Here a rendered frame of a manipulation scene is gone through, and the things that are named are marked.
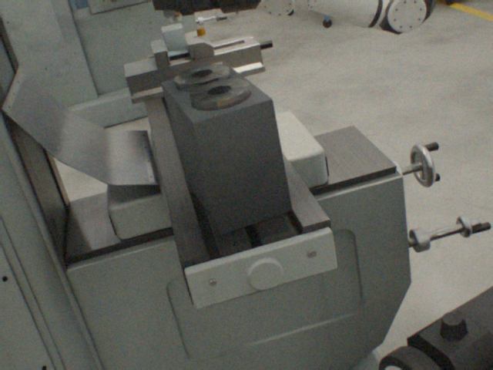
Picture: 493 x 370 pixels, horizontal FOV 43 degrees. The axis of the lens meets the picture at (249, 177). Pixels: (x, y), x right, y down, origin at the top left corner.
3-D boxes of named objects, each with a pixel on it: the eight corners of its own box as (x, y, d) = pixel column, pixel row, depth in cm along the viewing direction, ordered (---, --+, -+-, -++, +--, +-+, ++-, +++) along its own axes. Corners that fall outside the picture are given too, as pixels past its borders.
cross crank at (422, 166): (428, 171, 170) (426, 132, 164) (450, 190, 159) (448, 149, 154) (373, 186, 168) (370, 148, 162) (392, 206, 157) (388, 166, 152)
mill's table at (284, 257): (209, 61, 202) (204, 38, 199) (343, 270, 93) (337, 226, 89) (140, 79, 200) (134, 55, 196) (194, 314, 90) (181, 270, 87)
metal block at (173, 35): (186, 45, 161) (180, 22, 158) (189, 51, 156) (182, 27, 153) (166, 49, 160) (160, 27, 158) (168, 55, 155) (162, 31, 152)
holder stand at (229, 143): (248, 159, 114) (226, 55, 105) (293, 210, 95) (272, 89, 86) (186, 179, 112) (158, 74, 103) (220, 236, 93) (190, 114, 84)
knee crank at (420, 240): (482, 223, 160) (482, 203, 157) (496, 235, 154) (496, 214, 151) (404, 247, 157) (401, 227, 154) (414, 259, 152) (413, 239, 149)
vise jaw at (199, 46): (207, 43, 165) (204, 28, 163) (215, 54, 154) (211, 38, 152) (186, 48, 164) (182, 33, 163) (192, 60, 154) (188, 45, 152)
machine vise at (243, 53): (254, 56, 171) (246, 17, 166) (266, 71, 157) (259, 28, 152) (129, 87, 167) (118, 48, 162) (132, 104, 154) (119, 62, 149)
